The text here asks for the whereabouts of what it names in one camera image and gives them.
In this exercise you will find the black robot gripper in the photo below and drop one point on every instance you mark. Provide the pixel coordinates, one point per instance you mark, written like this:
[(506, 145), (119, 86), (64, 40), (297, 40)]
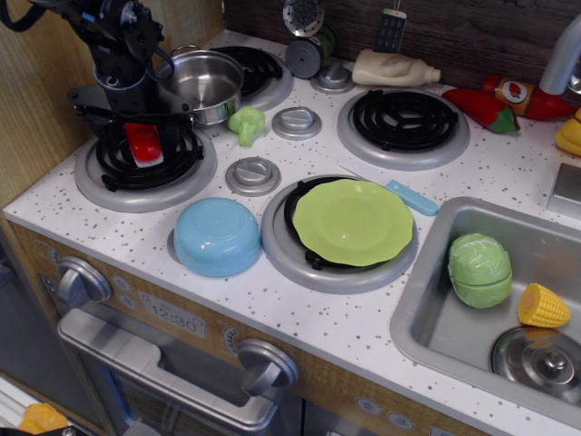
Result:
[(106, 108)]

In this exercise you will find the red and white toy sushi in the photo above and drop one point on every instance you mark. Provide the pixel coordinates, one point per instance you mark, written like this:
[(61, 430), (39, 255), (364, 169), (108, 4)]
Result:
[(145, 145)]

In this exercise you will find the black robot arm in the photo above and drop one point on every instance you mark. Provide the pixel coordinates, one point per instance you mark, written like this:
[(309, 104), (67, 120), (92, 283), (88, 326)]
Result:
[(122, 36)]

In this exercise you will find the green plastic plate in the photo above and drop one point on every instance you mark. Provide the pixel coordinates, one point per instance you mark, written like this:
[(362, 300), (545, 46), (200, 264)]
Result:
[(353, 222)]

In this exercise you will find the front left black burner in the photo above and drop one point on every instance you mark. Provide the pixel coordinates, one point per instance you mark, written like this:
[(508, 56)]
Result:
[(120, 170)]

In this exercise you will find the stainless steel pot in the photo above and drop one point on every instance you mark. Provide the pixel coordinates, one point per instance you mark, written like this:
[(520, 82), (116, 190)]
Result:
[(208, 82)]

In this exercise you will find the green toy broccoli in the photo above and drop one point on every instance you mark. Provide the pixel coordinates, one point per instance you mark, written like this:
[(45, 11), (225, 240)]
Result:
[(246, 122)]

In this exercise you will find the silver stovetop knob front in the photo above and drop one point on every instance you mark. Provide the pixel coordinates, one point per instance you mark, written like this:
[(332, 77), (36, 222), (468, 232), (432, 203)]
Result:
[(253, 176)]

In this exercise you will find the silver stovetop knob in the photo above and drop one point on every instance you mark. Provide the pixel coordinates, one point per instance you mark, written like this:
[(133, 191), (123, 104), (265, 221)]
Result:
[(296, 123), (253, 176), (333, 78)]

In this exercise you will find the light blue plastic bowl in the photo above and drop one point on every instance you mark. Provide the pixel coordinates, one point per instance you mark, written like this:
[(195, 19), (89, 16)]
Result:
[(217, 237)]

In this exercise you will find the silver stovetop knob middle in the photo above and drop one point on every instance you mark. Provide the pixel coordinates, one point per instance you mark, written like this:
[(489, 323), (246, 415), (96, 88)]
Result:
[(296, 123)]

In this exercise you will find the left silver oven knob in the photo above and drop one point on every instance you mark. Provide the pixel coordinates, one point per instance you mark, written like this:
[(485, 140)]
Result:
[(81, 283)]

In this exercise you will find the silver oven knob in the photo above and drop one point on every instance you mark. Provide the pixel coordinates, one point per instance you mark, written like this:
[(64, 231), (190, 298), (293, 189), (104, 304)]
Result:
[(268, 371), (81, 283)]

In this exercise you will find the front right black burner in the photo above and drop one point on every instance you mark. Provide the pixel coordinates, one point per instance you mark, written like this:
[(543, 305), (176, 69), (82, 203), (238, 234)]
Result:
[(295, 204)]

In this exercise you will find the silver toy can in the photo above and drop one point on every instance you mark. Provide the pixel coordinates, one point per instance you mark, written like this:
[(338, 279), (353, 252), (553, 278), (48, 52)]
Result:
[(306, 55)]

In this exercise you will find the hanging silver skimmer ladle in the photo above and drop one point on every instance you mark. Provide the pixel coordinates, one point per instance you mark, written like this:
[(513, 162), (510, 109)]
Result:
[(303, 18)]

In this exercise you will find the silver stovetop knob back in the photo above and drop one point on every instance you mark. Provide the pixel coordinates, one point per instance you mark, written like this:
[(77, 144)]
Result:
[(333, 78)]

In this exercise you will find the cream toy mayonnaise bottle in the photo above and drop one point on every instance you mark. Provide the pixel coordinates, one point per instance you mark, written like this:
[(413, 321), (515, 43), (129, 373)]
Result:
[(397, 70)]

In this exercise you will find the back right black burner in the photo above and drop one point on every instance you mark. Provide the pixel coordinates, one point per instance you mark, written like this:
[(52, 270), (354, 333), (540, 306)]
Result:
[(404, 121)]

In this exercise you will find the right silver oven knob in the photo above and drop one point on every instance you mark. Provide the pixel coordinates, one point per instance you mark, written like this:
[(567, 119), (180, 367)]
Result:
[(268, 371)]

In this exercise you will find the hanging silver spatula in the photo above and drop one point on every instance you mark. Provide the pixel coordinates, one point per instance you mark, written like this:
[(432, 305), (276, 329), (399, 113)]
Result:
[(391, 29)]

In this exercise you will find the yellow object bottom left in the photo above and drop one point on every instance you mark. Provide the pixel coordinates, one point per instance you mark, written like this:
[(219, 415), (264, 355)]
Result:
[(41, 417)]

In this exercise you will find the red toy chili pepper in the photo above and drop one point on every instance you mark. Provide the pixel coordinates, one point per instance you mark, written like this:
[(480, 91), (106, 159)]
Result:
[(485, 109)]

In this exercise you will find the stainless steel sink basin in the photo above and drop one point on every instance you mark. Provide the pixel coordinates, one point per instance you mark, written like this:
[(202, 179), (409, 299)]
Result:
[(433, 327)]

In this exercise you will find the green toy cabbage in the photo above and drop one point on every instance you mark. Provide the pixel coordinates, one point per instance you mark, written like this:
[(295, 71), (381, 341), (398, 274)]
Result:
[(480, 270)]

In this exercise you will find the red toy ketchup bottle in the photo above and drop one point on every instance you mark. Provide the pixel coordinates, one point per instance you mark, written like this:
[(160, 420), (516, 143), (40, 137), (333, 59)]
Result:
[(526, 99)]

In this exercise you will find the yellow toy item right edge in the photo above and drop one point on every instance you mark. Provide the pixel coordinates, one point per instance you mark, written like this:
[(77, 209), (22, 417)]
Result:
[(568, 136)]

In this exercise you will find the silver faucet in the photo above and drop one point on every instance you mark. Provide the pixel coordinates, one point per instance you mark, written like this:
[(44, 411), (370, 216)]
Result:
[(563, 68)]

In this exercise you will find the yellow toy corn cob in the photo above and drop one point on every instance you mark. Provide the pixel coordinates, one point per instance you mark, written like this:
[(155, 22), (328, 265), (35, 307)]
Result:
[(540, 307)]

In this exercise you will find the steel pot lid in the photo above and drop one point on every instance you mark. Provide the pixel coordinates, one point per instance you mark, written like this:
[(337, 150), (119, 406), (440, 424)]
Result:
[(540, 358)]

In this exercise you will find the silver oven door handle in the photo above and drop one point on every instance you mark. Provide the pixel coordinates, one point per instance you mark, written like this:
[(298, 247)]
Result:
[(160, 399)]

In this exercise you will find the blue handled toy knife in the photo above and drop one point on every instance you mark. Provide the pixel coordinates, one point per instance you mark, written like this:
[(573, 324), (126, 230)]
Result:
[(412, 199)]

